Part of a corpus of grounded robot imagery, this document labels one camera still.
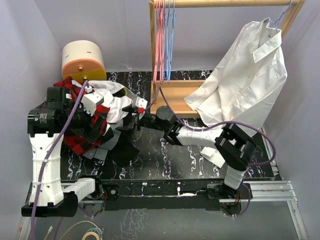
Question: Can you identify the black garment in pile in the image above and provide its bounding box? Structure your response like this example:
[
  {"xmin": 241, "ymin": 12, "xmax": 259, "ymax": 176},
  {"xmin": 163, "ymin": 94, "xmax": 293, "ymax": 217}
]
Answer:
[{"xmin": 61, "ymin": 119, "xmax": 140, "ymax": 167}]

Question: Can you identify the green laundry basket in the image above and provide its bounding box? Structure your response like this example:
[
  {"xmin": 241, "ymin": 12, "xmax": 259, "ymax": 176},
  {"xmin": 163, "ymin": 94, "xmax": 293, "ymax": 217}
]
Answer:
[{"xmin": 116, "ymin": 88, "xmax": 128, "ymax": 98}]

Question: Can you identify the white shirt on hanger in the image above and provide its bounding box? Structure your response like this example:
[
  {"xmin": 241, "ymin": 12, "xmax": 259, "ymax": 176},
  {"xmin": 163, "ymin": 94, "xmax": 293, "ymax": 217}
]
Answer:
[{"xmin": 184, "ymin": 17, "xmax": 288, "ymax": 169}]

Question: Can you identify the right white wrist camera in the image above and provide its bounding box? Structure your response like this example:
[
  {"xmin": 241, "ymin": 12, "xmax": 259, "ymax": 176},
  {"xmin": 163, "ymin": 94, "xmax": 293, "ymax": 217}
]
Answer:
[{"xmin": 132, "ymin": 97, "xmax": 148, "ymax": 114}]

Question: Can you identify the grey garment in pile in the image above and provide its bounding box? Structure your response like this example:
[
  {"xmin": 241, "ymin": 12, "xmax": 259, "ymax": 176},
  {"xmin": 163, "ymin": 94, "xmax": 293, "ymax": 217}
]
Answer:
[{"xmin": 82, "ymin": 124, "xmax": 121, "ymax": 160}]

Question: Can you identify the blue hanger holding shirt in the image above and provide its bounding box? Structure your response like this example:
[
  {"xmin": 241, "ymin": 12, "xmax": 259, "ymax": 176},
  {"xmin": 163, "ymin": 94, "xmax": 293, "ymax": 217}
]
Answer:
[{"xmin": 268, "ymin": 0, "xmax": 293, "ymax": 33}]

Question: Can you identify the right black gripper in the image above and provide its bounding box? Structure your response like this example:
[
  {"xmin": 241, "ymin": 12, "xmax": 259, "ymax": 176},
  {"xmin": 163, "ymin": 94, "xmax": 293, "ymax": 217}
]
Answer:
[{"xmin": 115, "ymin": 103, "xmax": 168, "ymax": 138}]

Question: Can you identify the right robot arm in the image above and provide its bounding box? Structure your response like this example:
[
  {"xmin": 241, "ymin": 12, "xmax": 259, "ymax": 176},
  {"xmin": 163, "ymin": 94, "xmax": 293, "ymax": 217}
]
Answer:
[{"xmin": 116, "ymin": 106, "xmax": 257, "ymax": 199}]

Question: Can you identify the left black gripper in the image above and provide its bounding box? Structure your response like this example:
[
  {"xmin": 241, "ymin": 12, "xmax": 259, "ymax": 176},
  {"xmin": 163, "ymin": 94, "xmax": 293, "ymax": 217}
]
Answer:
[{"xmin": 64, "ymin": 99, "xmax": 104, "ymax": 141}]

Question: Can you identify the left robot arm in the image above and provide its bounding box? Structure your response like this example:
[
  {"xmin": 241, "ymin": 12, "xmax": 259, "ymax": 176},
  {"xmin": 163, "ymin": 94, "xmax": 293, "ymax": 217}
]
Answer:
[{"xmin": 21, "ymin": 86, "xmax": 104, "ymax": 218}]

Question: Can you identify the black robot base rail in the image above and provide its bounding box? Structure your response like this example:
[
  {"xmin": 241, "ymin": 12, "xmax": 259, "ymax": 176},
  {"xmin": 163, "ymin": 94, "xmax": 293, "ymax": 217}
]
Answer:
[{"xmin": 81, "ymin": 179, "xmax": 253, "ymax": 212}]

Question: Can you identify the red black plaid shirt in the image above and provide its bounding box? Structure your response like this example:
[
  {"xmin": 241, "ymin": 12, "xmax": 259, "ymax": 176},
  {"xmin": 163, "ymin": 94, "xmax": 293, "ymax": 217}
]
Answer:
[{"xmin": 52, "ymin": 76, "xmax": 114, "ymax": 156}]

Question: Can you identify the aluminium frame rail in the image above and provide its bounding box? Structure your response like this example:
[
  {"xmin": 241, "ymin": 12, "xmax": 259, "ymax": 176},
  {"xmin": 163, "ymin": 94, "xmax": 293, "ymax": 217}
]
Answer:
[{"xmin": 16, "ymin": 180, "xmax": 310, "ymax": 240}]

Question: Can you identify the wooden clothes rack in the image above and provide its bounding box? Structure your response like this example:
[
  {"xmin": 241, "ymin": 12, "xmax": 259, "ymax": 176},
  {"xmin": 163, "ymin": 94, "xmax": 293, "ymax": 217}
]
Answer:
[{"xmin": 149, "ymin": 0, "xmax": 305, "ymax": 119}]

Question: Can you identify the cream cylindrical drum toy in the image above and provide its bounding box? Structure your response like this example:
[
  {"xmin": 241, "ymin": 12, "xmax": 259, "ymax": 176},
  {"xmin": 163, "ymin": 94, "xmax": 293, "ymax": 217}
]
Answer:
[{"xmin": 61, "ymin": 40, "xmax": 107, "ymax": 83}]

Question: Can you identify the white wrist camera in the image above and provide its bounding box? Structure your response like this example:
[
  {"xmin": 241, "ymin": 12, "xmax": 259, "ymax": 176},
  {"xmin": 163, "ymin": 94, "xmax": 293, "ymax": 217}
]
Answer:
[
  {"xmin": 132, "ymin": 97, "xmax": 148, "ymax": 114},
  {"xmin": 80, "ymin": 85, "xmax": 104, "ymax": 116}
]

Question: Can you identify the pink wire hanger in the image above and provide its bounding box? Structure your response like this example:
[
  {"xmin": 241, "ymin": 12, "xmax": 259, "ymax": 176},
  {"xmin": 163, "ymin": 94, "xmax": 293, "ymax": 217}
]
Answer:
[{"xmin": 153, "ymin": 0, "xmax": 166, "ymax": 85}]

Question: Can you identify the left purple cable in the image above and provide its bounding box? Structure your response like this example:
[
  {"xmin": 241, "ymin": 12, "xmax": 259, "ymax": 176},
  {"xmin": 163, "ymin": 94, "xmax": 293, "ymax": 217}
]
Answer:
[{"xmin": 29, "ymin": 79, "xmax": 96, "ymax": 240}]

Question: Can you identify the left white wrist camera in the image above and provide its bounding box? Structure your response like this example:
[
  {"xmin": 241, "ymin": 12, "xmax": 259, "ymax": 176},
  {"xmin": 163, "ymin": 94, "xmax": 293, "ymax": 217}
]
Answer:
[{"xmin": 80, "ymin": 85, "xmax": 104, "ymax": 116}]

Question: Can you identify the coiled beige cable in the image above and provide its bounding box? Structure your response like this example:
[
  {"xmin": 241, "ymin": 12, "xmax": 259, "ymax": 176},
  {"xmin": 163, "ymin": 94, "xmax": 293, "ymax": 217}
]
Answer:
[{"xmin": 45, "ymin": 220, "xmax": 104, "ymax": 240}]

